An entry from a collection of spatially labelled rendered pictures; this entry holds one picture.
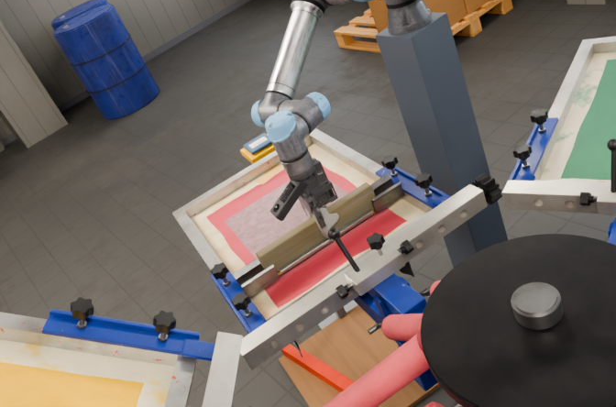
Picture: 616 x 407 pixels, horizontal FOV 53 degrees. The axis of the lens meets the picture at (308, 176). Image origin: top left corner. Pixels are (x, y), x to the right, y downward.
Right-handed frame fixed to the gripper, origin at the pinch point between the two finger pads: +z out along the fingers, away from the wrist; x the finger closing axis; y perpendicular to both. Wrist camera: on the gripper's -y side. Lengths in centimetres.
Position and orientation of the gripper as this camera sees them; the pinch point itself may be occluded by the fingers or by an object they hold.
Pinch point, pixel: (321, 232)
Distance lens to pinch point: 166.2
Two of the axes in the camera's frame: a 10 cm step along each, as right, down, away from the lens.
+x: -4.4, -3.2, 8.4
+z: 3.6, 8.0, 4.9
